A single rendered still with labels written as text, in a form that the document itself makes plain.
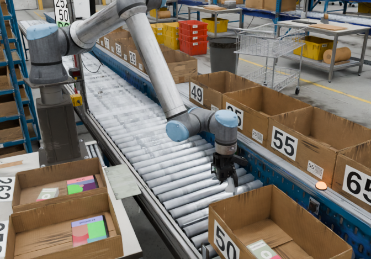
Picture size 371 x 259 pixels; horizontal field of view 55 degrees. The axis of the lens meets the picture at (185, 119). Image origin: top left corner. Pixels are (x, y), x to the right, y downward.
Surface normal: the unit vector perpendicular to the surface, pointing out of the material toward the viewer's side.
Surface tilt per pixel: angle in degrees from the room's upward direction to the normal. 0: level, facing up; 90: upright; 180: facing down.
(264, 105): 90
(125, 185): 0
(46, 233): 2
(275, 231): 1
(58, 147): 90
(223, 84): 90
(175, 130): 91
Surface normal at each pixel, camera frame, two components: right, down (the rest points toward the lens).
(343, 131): -0.88, 0.20
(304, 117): 0.47, 0.34
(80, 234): -0.02, -0.92
